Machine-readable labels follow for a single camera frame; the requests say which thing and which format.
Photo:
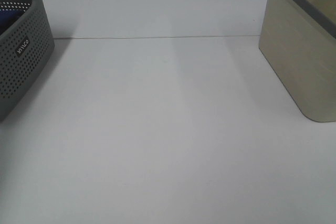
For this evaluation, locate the blue microfibre towel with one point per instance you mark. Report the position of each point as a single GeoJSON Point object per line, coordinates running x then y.
{"type": "Point", "coordinates": [11, 18]}

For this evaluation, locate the beige plastic storage bin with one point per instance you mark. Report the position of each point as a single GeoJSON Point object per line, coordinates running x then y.
{"type": "Point", "coordinates": [298, 41]}

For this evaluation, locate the grey perforated plastic basket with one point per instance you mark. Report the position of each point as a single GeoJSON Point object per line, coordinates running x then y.
{"type": "Point", "coordinates": [25, 50]}

